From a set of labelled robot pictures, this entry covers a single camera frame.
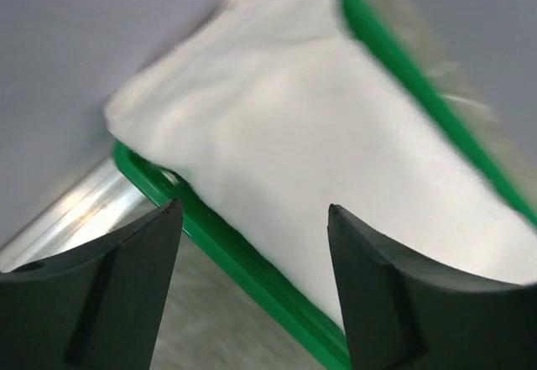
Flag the green plastic tray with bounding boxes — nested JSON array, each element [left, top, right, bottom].
[[114, 0, 536, 369]]

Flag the large white waffle towel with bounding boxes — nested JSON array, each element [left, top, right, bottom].
[[105, 0, 536, 324]]

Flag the aluminium frame rail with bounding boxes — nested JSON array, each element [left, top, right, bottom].
[[1, 159, 146, 272]]

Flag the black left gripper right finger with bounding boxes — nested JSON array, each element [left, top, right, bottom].
[[327, 205, 536, 369]]

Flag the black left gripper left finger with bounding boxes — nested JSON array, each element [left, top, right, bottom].
[[1, 199, 183, 369]]

